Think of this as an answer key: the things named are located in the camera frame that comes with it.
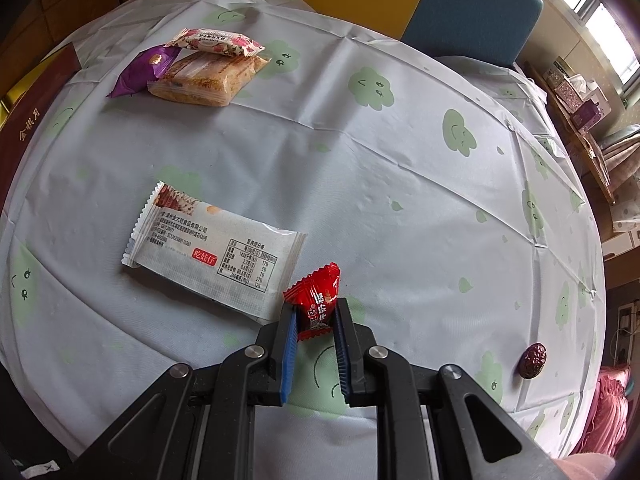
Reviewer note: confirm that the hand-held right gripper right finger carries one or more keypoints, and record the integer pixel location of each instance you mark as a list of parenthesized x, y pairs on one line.
[(344, 355)]

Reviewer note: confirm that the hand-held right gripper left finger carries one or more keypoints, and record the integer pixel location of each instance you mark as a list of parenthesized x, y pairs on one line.
[(287, 355)]

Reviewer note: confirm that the red candy packet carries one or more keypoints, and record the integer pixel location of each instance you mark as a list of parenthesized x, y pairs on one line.
[(315, 295)]

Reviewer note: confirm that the white snack packet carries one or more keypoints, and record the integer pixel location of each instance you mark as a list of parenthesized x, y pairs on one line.
[(210, 250)]

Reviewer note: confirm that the clear orange cake packet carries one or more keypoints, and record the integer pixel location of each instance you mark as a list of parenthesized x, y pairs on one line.
[(205, 80)]

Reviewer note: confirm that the purple snack packet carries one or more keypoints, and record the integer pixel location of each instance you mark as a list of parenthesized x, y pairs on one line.
[(142, 70)]

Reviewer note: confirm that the pink floral snack packet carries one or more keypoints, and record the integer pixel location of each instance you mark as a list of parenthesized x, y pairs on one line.
[(215, 40)]

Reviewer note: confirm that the dark red gift box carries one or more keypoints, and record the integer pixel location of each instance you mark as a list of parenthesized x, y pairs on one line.
[(35, 110)]

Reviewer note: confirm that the person's right forearm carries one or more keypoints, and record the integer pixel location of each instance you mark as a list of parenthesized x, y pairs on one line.
[(585, 470)]

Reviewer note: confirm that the cloud print tablecloth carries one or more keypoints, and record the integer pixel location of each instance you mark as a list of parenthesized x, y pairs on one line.
[(400, 210)]

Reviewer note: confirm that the red date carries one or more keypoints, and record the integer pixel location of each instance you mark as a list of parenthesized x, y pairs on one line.
[(533, 360)]

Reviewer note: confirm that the pink cloth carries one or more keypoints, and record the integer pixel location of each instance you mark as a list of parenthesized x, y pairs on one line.
[(607, 410)]

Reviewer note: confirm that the wooden side shelf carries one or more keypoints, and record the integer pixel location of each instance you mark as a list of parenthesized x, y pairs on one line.
[(595, 160)]

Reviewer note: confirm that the purple box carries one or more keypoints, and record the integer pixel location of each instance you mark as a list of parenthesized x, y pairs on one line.
[(590, 115)]

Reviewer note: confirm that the pink patterned tissue box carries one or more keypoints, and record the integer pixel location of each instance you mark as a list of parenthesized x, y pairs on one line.
[(575, 92)]

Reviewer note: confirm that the green white box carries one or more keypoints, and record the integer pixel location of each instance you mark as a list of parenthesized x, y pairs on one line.
[(560, 67)]

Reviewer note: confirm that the blue chair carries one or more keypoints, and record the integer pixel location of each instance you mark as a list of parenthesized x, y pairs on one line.
[(465, 10)]

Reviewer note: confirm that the window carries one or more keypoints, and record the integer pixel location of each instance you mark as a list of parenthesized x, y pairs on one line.
[(600, 5)]

